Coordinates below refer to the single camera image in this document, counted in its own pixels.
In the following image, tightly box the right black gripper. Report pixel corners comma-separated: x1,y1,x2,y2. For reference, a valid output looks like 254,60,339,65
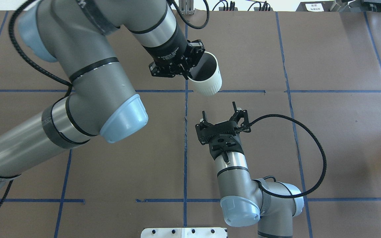
195,101,251,160

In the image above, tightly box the white ribbed cup with handle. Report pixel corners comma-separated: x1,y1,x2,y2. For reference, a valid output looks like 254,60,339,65
190,52,222,96

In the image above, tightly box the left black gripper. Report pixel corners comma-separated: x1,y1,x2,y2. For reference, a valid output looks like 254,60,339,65
143,23,205,80

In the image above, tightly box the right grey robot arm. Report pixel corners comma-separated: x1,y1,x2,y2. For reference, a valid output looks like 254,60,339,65
195,105,304,238

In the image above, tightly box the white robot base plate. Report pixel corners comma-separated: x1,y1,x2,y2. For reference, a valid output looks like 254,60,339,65
141,227,228,238

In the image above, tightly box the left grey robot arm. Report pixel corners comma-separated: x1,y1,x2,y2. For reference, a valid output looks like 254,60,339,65
0,0,205,189

